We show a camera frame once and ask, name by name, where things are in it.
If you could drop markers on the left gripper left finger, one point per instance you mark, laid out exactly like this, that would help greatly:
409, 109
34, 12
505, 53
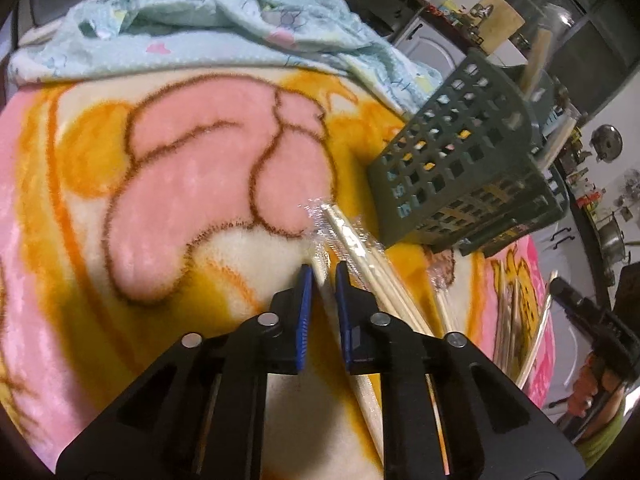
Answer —
198, 411

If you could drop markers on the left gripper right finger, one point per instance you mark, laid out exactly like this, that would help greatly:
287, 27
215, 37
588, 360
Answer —
448, 411

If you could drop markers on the chopsticks pair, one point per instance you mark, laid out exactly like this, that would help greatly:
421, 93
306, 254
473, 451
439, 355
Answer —
539, 335
336, 237
508, 317

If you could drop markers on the green sleeve right forearm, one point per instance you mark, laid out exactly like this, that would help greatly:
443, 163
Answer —
593, 448

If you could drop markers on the white kitchen cabinets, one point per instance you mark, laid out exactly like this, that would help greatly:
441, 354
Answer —
423, 44

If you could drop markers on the right hand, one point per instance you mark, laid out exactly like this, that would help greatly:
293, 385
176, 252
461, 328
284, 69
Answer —
587, 386

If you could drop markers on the wrapped chopsticks pair on blanket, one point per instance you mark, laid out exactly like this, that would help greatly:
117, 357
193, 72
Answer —
508, 317

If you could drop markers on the pink orange cartoon blanket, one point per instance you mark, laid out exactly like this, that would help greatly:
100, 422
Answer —
136, 209

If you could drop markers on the green perforated utensil basket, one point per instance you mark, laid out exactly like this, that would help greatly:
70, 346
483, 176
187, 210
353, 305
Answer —
462, 173

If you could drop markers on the rectangular wooden cutting board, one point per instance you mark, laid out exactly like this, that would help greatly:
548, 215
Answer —
495, 22

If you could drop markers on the light blue patterned blanket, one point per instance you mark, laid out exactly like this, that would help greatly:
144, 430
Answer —
107, 38

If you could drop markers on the window with dark frame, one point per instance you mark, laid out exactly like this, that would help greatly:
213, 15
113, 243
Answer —
596, 56

